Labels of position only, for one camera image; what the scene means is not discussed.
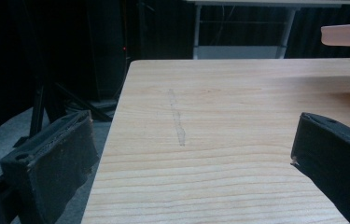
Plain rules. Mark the black cabinet with red light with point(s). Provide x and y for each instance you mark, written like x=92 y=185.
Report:
x=107 y=49

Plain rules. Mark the pale pink board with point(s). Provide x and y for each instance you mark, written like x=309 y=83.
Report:
x=345 y=34

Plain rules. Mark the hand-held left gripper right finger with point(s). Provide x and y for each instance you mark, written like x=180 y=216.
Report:
x=337 y=155

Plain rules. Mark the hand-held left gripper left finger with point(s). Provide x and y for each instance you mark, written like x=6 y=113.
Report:
x=60 y=155

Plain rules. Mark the grey metal table frame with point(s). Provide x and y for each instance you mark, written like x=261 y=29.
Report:
x=238 y=51

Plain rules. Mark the black tripod stand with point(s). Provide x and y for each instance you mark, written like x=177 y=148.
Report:
x=39 y=109

